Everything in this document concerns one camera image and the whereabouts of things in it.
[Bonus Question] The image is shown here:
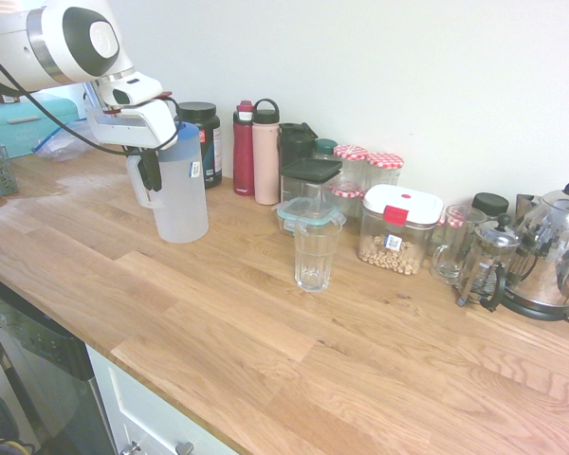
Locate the black shaker bottle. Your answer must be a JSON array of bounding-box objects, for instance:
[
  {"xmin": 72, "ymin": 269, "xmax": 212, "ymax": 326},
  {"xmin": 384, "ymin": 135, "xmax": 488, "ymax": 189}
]
[{"xmin": 278, "ymin": 121, "xmax": 320, "ymax": 167}]

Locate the teal bread box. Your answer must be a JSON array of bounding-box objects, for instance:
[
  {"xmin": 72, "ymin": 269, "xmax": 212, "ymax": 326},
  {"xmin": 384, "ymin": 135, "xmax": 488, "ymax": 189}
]
[{"xmin": 0, "ymin": 92, "xmax": 89, "ymax": 160}]

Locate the black dishwasher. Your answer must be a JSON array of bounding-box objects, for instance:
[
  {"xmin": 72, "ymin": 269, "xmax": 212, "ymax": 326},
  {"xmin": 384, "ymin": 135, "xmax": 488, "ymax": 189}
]
[{"xmin": 0, "ymin": 270, "xmax": 119, "ymax": 455}]

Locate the glass jar red gingham lid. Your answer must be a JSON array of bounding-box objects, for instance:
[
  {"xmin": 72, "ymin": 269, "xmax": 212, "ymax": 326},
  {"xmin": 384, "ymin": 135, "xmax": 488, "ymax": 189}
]
[
  {"xmin": 365, "ymin": 151, "xmax": 406, "ymax": 191},
  {"xmin": 332, "ymin": 144, "xmax": 370, "ymax": 191}
]

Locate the glass French press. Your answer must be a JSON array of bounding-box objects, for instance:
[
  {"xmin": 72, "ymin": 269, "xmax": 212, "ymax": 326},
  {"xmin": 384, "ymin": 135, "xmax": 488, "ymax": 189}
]
[{"xmin": 456, "ymin": 212, "xmax": 539, "ymax": 314}]

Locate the clear ribbed drinking glass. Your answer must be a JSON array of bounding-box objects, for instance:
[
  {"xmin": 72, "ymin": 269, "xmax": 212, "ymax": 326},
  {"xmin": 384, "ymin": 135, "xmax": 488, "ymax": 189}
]
[{"xmin": 293, "ymin": 211, "xmax": 341, "ymax": 294}]

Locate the metal drawer handle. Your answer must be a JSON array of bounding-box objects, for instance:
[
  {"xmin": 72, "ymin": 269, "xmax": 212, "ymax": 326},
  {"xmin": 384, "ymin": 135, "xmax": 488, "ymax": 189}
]
[{"xmin": 121, "ymin": 439, "xmax": 196, "ymax": 455}]

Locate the glass food container teal lid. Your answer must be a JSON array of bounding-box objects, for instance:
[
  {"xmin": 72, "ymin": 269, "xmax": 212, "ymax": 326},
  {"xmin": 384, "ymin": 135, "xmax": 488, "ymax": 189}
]
[{"xmin": 276, "ymin": 196, "xmax": 348, "ymax": 239}]

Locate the small jar red gingham lid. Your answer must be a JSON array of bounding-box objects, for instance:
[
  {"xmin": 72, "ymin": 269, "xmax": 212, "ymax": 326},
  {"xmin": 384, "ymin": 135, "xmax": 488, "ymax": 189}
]
[{"xmin": 330, "ymin": 183, "xmax": 366, "ymax": 220}]

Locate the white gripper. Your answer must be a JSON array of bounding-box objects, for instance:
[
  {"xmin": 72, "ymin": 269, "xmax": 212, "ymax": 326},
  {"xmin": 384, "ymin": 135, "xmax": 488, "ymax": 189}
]
[{"xmin": 85, "ymin": 99, "xmax": 179, "ymax": 193}]

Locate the glass jar green lid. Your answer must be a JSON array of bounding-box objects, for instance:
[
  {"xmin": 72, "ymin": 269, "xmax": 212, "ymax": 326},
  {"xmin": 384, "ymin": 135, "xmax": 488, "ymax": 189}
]
[{"xmin": 311, "ymin": 137, "xmax": 340, "ymax": 162}]

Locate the white cabinet drawer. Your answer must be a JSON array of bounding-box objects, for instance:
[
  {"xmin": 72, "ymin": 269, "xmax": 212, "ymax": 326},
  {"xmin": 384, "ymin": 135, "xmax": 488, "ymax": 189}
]
[{"xmin": 85, "ymin": 342, "xmax": 241, "ymax": 455}]

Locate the clear glass mug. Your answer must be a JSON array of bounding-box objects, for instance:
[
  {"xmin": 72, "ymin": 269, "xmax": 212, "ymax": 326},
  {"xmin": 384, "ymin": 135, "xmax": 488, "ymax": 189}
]
[{"xmin": 430, "ymin": 204, "xmax": 489, "ymax": 286}]

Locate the clear plastic zip bag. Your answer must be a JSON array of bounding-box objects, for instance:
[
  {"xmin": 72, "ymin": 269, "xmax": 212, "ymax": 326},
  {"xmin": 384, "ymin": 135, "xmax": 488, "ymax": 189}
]
[{"xmin": 29, "ymin": 119, "xmax": 97, "ymax": 163}]

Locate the translucent pitcher blue lid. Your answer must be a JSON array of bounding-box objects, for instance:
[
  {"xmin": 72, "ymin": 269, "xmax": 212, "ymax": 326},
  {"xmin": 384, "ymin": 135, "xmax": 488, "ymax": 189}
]
[{"xmin": 124, "ymin": 121, "xmax": 211, "ymax": 246}]

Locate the black protein powder tub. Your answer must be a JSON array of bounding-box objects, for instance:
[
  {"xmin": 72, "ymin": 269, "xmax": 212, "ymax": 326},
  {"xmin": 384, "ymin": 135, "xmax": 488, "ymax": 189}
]
[{"xmin": 174, "ymin": 100, "xmax": 223, "ymax": 191}]

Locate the pink bottle black cap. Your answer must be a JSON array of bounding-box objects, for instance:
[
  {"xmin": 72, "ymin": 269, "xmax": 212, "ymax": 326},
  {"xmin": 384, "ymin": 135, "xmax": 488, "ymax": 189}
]
[{"xmin": 251, "ymin": 98, "xmax": 283, "ymax": 207}]

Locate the stainless steel electric kettle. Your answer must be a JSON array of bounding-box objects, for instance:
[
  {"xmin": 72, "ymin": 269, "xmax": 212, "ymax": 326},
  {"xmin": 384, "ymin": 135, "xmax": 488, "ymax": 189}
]
[{"xmin": 500, "ymin": 179, "xmax": 569, "ymax": 322}]

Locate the clear square container black lid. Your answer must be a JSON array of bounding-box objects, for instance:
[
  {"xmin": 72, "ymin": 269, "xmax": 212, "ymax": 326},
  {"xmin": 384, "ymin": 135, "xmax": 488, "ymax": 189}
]
[{"xmin": 279, "ymin": 157, "xmax": 344, "ymax": 206}]

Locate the red water bottle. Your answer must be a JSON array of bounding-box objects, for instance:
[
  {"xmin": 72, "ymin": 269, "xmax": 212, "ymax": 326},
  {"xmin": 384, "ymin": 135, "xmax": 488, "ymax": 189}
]
[{"xmin": 231, "ymin": 100, "xmax": 257, "ymax": 197}]

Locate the glass jar black lid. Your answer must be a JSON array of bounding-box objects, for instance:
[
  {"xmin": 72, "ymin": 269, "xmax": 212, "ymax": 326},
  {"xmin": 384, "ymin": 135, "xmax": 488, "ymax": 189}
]
[{"xmin": 470, "ymin": 191, "xmax": 511, "ymax": 225}]

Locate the cereal container white lid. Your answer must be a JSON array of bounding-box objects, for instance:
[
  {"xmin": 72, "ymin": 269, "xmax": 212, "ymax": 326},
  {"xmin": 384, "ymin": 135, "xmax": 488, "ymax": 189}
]
[{"xmin": 357, "ymin": 184, "xmax": 445, "ymax": 278}]

